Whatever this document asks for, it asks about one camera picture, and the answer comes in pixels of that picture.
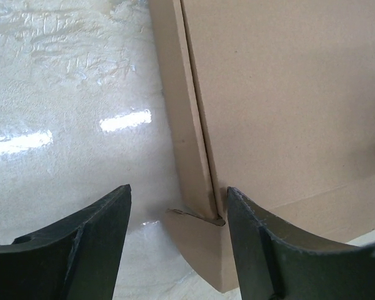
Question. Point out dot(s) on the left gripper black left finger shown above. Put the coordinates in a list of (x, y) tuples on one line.
[(77, 257)]

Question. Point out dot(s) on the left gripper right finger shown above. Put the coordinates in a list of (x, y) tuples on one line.
[(277, 260)]

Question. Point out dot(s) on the large cardboard box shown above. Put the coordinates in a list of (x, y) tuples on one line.
[(276, 99)]

